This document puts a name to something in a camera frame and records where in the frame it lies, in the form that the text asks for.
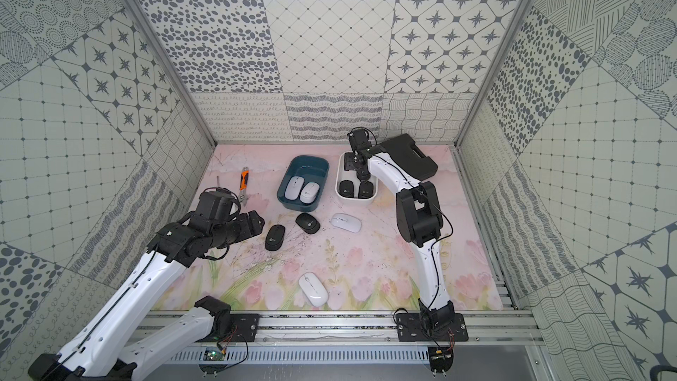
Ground black mouse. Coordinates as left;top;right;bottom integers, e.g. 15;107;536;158
264;224;286;252
338;180;354;199
295;213;321;235
358;181;375;199

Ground black mouse bottom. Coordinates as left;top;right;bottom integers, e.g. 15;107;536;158
338;180;354;199

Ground white mouse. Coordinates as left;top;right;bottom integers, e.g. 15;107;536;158
298;273;329;308
299;182;320;205
284;176;305;201
330;213;362;234

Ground black mouse top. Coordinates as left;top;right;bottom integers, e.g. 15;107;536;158
295;213;321;235

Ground white mouse bottom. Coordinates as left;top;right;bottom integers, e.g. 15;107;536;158
298;273;329;308

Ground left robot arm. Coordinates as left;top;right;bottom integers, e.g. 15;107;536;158
28;187;264;380

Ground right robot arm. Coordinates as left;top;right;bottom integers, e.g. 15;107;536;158
346;127;455;331

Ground white storage box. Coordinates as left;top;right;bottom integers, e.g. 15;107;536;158
334;152;378;206

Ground teal storage box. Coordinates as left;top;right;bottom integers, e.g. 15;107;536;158
277;155;330;213

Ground black plastic tool case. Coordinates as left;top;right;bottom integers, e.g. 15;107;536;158
380;133;438;181

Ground orange adjustable wrench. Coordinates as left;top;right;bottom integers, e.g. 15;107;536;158
239;167;250;206

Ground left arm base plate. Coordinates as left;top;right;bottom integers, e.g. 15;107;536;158
207;313;261;342

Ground aluminium mounting rail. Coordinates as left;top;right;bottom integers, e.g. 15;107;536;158
126;309;546;347

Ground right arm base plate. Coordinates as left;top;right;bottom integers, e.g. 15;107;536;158
393;312;469;343

